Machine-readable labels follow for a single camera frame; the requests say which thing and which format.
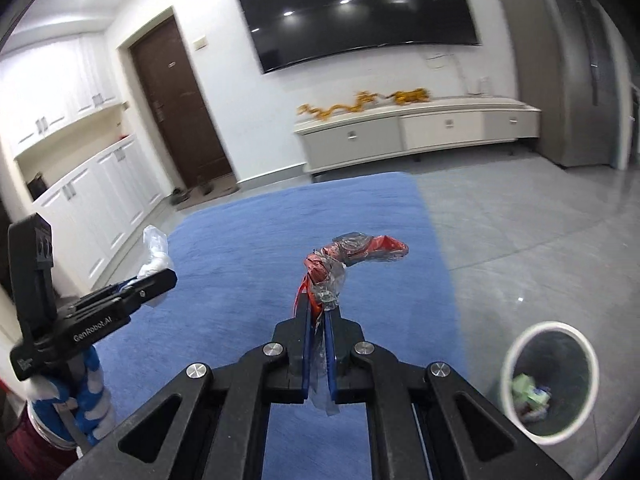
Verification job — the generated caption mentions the white wall cupboards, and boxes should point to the white wall cupboards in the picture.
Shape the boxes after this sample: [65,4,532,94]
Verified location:
[1,34,165,289]

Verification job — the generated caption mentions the black handbag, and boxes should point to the black handbag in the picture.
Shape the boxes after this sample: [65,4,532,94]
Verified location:
[26,172,49,200]

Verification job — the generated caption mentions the brown door mat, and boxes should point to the brown door mat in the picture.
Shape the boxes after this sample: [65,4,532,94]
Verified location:
[175,174,240,210]

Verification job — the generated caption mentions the grey tall refrigerator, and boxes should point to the grey tall refrigerator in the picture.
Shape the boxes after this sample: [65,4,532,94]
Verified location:
[500,0,634,170]

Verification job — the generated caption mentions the dark brown entrance door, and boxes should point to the dark brown entrance door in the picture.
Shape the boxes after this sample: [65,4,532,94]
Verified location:
[130,16,232,192]

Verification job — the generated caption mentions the red sleeved left forearm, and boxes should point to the red sleeved left forearm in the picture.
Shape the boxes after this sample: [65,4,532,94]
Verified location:
[1,408,78,479]

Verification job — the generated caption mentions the large black wall television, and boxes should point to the large black wall television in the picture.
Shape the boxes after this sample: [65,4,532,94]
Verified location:
[239,0,480,73]

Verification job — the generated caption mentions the dark shoe pair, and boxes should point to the dark shoe pair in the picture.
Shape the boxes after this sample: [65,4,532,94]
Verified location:
[168,181,215,208]

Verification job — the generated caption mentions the golden dragon figurine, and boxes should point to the golden dragon figurine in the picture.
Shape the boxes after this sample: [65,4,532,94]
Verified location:
[296,91,382,122]

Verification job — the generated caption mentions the green paper wrapper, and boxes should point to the green paper wrapper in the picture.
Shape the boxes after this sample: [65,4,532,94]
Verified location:
[511,374,551,412]

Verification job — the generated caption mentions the white low TV cabinet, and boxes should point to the white low TV cabinet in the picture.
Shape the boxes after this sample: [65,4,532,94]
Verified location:
[294,96,541,174]

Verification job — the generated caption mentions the white rimmed trash bin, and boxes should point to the white rimmed trash bin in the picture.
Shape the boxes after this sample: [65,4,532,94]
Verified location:
[497,321,600,446]

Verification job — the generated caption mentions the blue white gloved left hand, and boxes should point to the blue white gloved left hand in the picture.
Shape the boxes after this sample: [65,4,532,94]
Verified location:
[25,346,115,451]

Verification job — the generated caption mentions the white router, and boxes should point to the white router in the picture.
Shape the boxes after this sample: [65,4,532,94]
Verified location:
[469,76,492,96]

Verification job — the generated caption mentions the golden tiger figurine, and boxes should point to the golden tiger figurine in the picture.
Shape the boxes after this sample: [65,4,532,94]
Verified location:
[390,88,431,105]

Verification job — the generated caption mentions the white plastic bag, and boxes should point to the white plastic bag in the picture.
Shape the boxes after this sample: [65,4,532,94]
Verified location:
[132,224,177,308]

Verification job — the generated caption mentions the blue shaggy rug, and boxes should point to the blue shaggy rug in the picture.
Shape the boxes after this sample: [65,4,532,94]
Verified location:
[92,170,471,480]

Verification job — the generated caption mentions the red clear snack wrapper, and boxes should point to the red clear snack wrapper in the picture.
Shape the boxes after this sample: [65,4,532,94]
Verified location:
[294,232,409,416]

